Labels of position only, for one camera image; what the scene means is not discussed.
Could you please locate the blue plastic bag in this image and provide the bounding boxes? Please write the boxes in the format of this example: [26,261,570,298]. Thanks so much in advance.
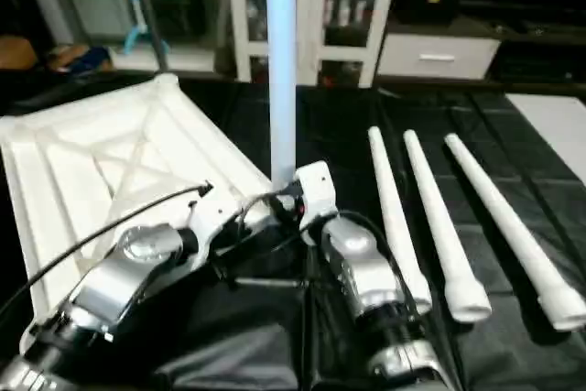
[66,45,114,77]

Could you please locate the white glass-door cabinet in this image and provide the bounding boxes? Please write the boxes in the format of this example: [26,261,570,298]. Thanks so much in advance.
[225,0,402,89]

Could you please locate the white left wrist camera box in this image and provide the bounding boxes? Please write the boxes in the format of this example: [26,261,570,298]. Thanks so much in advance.
[186,182,246,247]

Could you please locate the brown cardboard box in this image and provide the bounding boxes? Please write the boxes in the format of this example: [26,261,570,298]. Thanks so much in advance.
[0,36,39,71]

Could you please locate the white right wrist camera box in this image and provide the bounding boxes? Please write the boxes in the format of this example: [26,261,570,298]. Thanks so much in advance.
[293,160,339,229]

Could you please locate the white drawer unit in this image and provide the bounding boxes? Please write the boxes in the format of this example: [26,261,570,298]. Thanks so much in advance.
[375,32,503,81]

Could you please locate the light blue hooked pole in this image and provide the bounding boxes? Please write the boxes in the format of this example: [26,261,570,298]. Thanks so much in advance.
[121,0,155,55]

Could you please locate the white flat board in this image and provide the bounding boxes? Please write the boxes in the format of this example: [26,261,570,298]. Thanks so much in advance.
[505,92,586,183]

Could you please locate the black work mat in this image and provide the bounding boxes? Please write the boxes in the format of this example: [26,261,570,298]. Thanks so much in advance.
[0,71,586,391]

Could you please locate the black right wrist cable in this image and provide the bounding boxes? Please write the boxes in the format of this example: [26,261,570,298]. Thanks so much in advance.
[212,191,395,293]

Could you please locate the white plastic table top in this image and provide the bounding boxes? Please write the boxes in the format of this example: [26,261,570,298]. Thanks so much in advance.
[0,72,296,348]

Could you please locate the white plastic table leg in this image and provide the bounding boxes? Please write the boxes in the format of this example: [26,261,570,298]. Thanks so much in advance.
[443,133,586,333]
[367,126,434,315]
[266,0,299,192]
[402,129,494,324]

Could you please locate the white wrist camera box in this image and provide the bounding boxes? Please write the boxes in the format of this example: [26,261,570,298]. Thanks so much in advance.
[186,182,246,247]
[293,160,339,229]

